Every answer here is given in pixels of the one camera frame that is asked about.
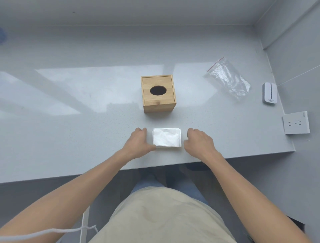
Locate person's right forearm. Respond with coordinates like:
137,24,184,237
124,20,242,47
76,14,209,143
202,150,320,243

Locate blue jeans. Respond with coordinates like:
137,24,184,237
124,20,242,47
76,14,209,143
131,172,208,205

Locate person's left forearm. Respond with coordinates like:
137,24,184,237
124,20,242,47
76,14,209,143
0,148,137,243

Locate beige shirt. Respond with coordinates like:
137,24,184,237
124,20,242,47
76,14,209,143
89,186,237,243

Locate stack of white tissues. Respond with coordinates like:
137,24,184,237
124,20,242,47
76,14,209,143
152,128,182,149

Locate white cable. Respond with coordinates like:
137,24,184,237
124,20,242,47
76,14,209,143
0,224,97,243

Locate wooden tissue box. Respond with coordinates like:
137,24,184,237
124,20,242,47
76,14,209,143
141,74,177,114

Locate person's left hand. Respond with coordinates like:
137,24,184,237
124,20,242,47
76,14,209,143
122,127,157,160

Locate white table leg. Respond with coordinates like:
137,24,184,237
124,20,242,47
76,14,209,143
80,205,90,243

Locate white wall socket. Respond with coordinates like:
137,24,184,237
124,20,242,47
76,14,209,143
283,111,311,135

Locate person's right hand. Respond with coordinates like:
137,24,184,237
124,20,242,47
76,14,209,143
184,128,218,161

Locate clear plastic zip bag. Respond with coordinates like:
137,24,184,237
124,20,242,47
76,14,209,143
206,57,251,99

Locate small white electronic device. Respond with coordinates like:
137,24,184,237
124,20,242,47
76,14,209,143
262,82,278,105

